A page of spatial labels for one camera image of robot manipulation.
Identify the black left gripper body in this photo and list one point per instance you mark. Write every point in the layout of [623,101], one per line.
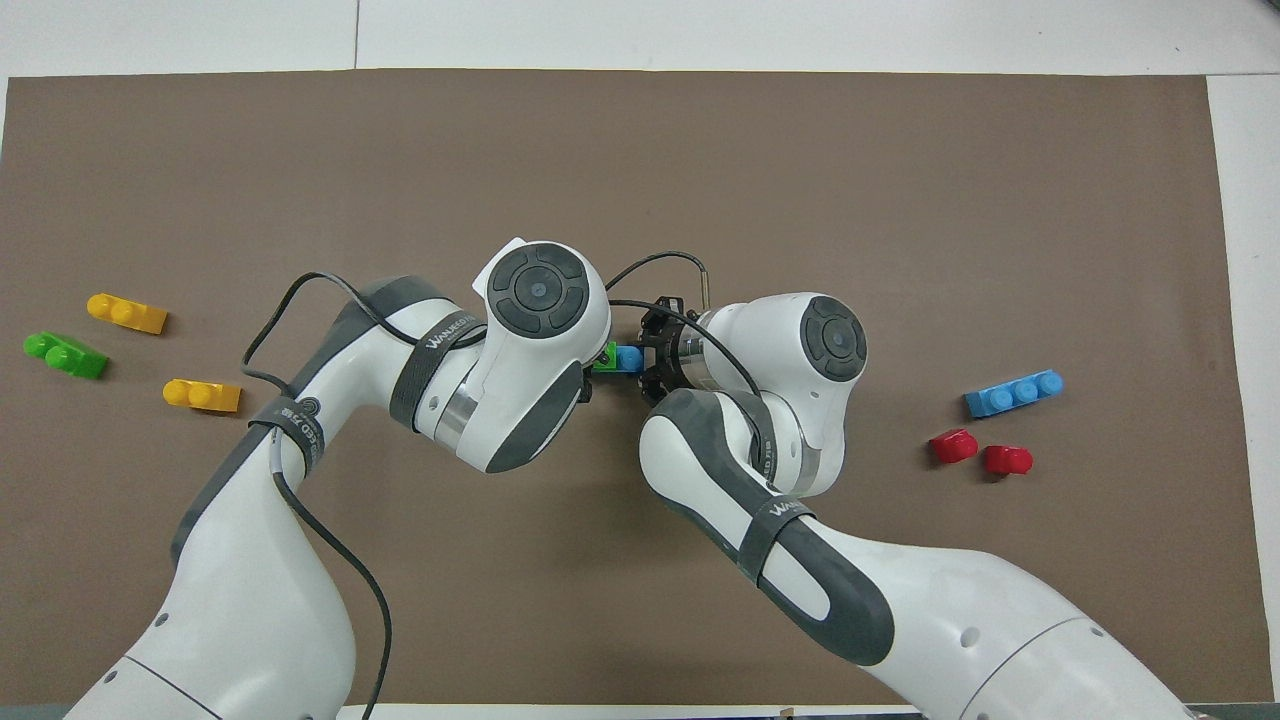
[587,385]

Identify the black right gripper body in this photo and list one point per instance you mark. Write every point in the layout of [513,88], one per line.
[675,350]

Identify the green two-stud toy block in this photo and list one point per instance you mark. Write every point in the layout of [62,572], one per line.
[604,360]
[66,356]

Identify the blue three-stud toy block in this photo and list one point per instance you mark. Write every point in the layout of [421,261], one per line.
[630,358]
[1015,392]

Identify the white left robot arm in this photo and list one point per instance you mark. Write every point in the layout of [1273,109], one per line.
[260,580]

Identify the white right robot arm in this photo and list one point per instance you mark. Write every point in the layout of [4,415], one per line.
[900,600]

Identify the red toy block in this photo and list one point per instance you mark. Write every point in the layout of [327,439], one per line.
[953,446]
[1008,460]

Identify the yellow two-stud toy block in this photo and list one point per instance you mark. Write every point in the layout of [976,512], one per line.
[128,313]
[205,396]

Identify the brown table mat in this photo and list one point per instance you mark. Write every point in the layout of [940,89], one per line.
[640,150]

